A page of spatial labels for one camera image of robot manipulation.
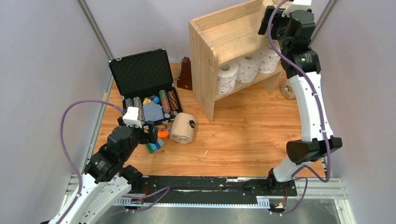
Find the white floral paper roll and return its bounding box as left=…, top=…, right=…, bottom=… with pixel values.
left=258, top=45, right=280, bottom=74
left=216, top=62, right=239, bottom=94
left=236, top=51, right=262, bottom=83

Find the brown paper roll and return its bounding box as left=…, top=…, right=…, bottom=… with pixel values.
left=262, top=0, right=293, bottom=19
left=170, top=112, right=196, bottom=145
left=280, top=79, right=296, bottom=99

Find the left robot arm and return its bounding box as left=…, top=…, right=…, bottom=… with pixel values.
left=47, top=118, right=159, bottom=224

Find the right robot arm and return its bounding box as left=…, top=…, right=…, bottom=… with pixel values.
left=258, top=0, right=342, bottom=195

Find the light wooden two-tier shelf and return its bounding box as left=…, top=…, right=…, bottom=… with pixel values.
left=189, top=0, right=279, bottom=123

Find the green blue block stack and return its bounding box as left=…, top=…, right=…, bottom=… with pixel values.
left=145, top=138, right=165, bottom=154

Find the orange tape measure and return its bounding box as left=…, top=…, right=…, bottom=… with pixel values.
left=157, top=128, right=170, bottom=139

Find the black poker chip case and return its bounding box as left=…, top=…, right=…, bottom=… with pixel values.
left=108, top=48, right=183, bottom=125

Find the dark brown wooden metronome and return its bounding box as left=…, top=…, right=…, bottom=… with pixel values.
left=177, top=56, right=192, bottom=91

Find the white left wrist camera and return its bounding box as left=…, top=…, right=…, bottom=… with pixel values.
left=122, top=107, right=142, bottom=128

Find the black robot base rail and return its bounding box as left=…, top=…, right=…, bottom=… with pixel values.
left=129, top=175, right=297, bottom=210

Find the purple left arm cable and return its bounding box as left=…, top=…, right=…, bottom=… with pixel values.
left=56, top=99, right=124, bottom=224

